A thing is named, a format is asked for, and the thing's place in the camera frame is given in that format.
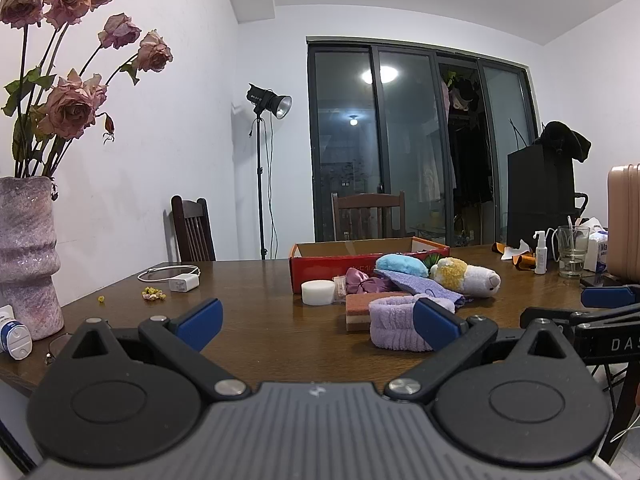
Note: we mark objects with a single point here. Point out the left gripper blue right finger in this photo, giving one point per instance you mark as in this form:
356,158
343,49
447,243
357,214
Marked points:
436,325

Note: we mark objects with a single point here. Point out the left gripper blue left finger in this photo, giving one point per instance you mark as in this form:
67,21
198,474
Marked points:
199,326

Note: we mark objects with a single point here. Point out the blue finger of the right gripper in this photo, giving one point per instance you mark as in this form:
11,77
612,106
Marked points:
610,297

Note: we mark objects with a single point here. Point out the purple knitted cloth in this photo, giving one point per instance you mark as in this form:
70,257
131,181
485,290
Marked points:
415,285

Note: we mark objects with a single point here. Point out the yellow white plush toy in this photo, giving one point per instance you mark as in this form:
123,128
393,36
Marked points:
461,277

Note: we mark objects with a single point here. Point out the blue fluffy plush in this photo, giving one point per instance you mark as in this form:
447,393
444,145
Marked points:
400,263

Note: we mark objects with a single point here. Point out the brown scouring sponge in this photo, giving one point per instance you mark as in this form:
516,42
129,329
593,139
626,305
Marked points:
357,316

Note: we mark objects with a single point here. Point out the mauve satin scrunchie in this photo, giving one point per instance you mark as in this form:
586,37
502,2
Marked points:
358,282

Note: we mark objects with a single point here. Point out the small yellow pink trinkets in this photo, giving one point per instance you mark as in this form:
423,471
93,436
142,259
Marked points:
153,294

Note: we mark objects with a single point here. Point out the clear glass cup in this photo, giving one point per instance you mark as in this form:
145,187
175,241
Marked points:
573,247

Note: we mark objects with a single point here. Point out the white spray bottle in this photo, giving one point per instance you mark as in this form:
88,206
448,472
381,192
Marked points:
541,252

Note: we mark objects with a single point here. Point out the dark wooden chair left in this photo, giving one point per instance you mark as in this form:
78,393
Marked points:
192,227

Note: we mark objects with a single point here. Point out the dark wooden chair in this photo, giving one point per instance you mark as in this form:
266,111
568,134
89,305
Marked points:
369,216
192,227

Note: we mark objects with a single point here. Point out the pink suitcase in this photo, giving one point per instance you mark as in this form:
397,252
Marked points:
624,222

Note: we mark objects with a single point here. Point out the black paper bag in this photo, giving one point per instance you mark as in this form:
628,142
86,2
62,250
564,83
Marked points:
541,193

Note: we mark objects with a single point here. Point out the red cardboard box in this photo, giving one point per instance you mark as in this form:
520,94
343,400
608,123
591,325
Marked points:
324,260

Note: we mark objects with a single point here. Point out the dark wooden chair middle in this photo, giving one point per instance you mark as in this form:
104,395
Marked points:
369,216

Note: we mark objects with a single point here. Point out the eyeglasses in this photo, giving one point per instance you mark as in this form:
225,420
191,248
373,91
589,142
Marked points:
56,346

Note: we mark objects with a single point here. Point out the purple textured vase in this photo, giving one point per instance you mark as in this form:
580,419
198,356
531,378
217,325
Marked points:
28,254

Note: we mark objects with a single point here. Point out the white blue bottle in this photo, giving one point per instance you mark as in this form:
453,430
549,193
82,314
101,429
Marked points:
15,339

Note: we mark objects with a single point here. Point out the sliding glass door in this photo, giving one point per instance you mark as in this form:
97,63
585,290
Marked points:
435,126

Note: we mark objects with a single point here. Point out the white charger with cable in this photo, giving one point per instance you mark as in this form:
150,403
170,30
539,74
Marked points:
179,277

